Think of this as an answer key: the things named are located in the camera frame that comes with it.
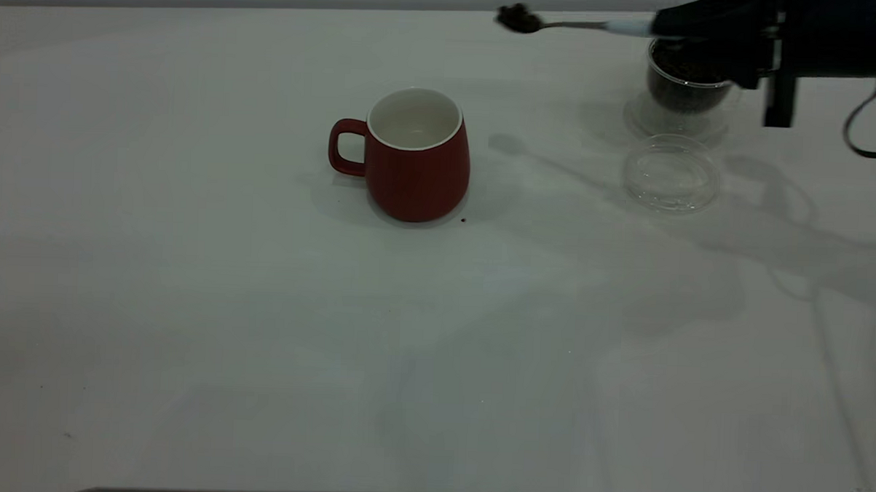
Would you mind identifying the clear glass lid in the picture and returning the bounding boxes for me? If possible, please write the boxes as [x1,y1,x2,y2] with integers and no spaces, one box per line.
[621,132,724,215]

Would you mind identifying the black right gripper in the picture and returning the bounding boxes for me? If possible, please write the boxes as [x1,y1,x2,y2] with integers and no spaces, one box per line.
[647,0,876,94]

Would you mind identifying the red ceramic mug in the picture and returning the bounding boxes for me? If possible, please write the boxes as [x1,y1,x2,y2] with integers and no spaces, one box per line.
[326,85,473,225]

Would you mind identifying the clear double-wall glass cup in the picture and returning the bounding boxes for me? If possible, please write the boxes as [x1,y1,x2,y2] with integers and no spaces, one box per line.
[624,38,743,146]

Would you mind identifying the coffee bean pile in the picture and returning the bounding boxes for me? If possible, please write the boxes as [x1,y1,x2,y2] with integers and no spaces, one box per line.
[650,41,733,115]

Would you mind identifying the black right camera cable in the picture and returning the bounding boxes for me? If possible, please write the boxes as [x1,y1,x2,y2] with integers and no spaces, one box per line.
[841,74,876,159]

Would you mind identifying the spoon with pale blue handle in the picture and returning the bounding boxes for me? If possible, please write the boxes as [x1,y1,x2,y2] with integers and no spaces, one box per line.
[497,8,662,40]

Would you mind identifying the small scooped coffee beans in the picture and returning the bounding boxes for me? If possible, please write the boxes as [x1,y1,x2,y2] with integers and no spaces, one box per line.
[496,2,542,35]

